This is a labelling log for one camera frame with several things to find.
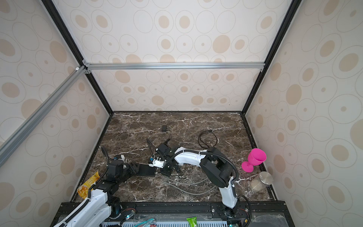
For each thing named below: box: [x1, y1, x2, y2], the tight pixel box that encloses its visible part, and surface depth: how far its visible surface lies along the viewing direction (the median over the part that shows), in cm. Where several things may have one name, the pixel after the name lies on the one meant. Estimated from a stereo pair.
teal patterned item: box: [133, 218, 156, 227], surface depth 70 cm
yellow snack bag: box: [77, 171, 100, 200], surface depth 80 cm
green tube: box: [186, 216, 198, 227], surface depth 71 cm
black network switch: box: [138, 163, 156, 177], surface depth 86 cm
